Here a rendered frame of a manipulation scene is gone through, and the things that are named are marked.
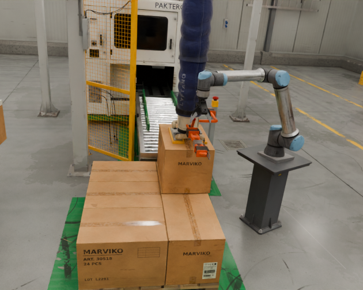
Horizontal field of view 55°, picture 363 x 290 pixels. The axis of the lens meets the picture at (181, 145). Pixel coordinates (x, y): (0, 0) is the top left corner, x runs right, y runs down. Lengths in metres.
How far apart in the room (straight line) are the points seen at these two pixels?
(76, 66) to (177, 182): 1.78
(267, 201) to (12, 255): 2.26
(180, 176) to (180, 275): 0.76
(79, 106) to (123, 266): 2.08
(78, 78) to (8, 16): 8.36
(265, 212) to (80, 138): 2.21
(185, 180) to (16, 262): 1.50
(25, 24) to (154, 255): 10.34
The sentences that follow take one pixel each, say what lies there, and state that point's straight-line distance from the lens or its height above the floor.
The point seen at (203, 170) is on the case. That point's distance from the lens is 2.82.
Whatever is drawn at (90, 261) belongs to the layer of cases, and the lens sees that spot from 2.49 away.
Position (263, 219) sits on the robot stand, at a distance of 3.50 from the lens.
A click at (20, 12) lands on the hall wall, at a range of 12.09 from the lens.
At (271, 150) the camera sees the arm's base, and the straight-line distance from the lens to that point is 3.24.
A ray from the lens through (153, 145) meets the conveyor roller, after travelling 3.74.
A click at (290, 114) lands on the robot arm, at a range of 2.98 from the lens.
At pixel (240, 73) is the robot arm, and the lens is 2.75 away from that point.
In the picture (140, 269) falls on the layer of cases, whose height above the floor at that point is 0.30.
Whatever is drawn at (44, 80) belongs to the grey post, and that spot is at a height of 0.59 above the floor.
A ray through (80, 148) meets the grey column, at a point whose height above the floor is 0.32.
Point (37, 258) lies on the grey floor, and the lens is 3.19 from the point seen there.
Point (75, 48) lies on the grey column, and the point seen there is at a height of 1.47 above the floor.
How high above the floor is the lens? 2.05
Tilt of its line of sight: 23 degrees down
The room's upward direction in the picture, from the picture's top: 5 degrees clockwise
